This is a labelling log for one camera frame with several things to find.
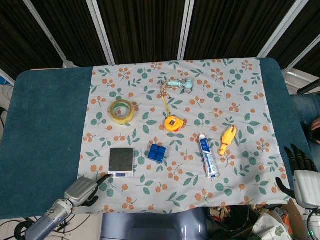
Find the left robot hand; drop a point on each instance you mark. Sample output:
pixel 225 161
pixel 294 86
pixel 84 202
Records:
pixel 81 190

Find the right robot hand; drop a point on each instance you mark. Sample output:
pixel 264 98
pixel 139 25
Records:
pixel 307 185

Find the blue building block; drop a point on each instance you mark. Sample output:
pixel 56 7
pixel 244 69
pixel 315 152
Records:
pixel 156 153

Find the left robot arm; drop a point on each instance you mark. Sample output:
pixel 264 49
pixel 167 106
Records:
pixel 47 222

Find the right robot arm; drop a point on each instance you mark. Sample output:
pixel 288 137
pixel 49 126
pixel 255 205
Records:
pixel 313 225

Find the silver digital kitchen scale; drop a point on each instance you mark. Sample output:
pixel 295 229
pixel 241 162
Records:
pixel 121 160

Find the brown cardboard piece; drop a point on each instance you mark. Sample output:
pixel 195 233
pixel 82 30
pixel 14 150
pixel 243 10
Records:
pixel 296 220

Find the white printed paper bag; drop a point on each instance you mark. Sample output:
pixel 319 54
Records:
pixel 270 228

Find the teal velvet table cover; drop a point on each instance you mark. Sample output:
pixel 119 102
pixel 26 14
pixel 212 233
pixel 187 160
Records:
pixel 47 125

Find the person in blue jeans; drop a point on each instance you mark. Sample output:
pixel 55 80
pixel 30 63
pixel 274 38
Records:
pixel 303 107

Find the blue grey robot torso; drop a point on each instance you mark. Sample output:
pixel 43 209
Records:
pixel 150 226

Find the yellow packing tape roll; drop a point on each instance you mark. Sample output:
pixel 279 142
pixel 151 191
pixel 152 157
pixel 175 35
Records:
pixel 121 120

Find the black trash bin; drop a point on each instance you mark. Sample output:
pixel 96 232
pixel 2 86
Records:
pixel 237 225

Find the yellow rubber chicken toy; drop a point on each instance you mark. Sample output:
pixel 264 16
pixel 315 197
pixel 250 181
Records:
pixel 228 137

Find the floral print tablecloth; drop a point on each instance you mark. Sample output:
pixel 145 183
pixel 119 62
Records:
pixel 180 185

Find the white blue toothpaste tube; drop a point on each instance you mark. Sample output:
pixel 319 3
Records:
pixel 208 160

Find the yellow tape measure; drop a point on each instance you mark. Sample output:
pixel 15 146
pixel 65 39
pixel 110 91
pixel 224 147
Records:
pixel 172 123

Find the black white-framed folding screen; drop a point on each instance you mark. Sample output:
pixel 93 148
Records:
pixel 150 30

